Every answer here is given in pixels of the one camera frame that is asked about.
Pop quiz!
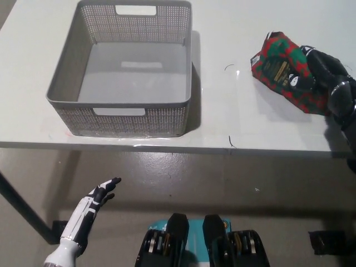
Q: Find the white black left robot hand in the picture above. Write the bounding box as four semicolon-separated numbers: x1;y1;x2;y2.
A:
60;176;122;249

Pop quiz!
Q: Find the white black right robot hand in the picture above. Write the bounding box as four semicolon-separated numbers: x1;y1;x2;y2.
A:
287;44;356;123

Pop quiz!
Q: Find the red green coffee bean bag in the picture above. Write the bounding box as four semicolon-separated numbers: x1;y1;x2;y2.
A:
249;31;334;115

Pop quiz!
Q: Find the black teal robot body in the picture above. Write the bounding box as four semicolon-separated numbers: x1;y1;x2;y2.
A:
135;212;270;267

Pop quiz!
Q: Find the grey perforated plastic basket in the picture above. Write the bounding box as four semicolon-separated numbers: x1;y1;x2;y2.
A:
45;0;193;137

